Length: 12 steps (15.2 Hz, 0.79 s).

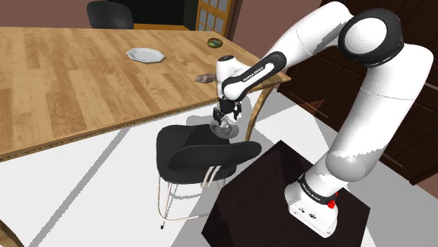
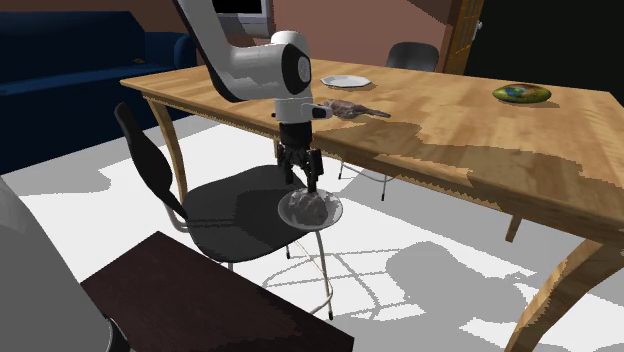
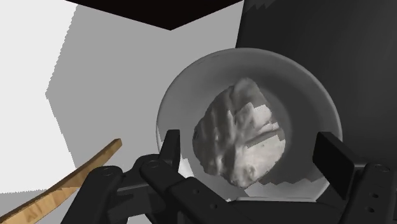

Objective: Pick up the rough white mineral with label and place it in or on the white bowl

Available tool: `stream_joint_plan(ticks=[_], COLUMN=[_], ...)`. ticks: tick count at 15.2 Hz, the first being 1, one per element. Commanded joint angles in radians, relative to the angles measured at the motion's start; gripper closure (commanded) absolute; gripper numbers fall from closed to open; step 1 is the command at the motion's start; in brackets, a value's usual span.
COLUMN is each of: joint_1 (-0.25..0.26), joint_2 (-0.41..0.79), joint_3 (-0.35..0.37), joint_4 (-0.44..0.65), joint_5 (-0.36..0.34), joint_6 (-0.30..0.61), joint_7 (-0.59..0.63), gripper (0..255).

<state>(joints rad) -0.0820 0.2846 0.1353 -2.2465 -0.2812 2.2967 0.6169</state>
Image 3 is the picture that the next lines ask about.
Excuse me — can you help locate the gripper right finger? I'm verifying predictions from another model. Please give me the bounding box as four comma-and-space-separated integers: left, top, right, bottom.
312, 131, 397, 224

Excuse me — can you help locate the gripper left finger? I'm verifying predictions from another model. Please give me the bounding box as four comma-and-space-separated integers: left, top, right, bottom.
60, 129, 240, 224

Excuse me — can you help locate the white crumpled lump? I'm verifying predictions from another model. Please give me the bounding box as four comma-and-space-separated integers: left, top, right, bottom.
192, 77, 286, 189

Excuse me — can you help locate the wooden stick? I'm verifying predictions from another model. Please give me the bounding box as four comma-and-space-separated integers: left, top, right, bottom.
0, 138, 123, 224

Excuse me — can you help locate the white bowl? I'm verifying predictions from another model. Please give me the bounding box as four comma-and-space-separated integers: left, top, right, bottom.
156, 47, 344, 202

